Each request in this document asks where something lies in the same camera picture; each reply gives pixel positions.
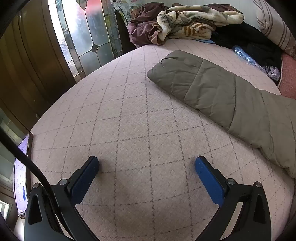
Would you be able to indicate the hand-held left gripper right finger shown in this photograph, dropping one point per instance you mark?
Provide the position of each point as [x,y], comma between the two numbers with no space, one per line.
[209,179]

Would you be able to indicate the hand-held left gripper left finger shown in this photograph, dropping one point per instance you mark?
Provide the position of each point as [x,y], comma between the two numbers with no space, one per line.
[84,179]

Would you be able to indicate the olive padded jacket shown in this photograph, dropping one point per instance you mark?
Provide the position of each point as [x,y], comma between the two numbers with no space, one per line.
[219,92]

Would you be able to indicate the smartphone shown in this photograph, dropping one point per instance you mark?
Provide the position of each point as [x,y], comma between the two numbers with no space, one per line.
[19,176]

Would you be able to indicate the pink quilted bed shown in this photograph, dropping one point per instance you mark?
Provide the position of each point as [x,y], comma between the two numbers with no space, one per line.
[115,115]

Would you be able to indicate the clear plastic bag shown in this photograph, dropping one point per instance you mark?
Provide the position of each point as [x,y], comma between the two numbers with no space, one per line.
[245,56]

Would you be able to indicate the red and pink cushion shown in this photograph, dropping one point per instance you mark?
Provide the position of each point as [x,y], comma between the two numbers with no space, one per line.
[289,74]

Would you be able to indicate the small blue cloth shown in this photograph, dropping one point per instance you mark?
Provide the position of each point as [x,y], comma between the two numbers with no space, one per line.
[207,41]

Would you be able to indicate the black clothing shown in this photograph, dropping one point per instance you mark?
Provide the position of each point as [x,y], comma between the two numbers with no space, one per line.
[242,34]

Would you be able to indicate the stained glass door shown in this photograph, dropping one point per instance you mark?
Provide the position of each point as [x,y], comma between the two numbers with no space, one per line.
[92,23]

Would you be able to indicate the leaf print blanket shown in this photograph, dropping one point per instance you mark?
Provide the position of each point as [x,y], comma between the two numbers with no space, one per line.
[185,23]

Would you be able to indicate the maroon cloth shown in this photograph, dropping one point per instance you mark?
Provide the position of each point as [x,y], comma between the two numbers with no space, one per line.
[143,27]

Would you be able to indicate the striped floral pillow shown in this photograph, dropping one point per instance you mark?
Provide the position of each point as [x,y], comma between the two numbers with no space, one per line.
[275,25]

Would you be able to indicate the wooden door frame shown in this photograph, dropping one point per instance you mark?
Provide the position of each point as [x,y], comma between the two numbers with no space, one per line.
[27,58]

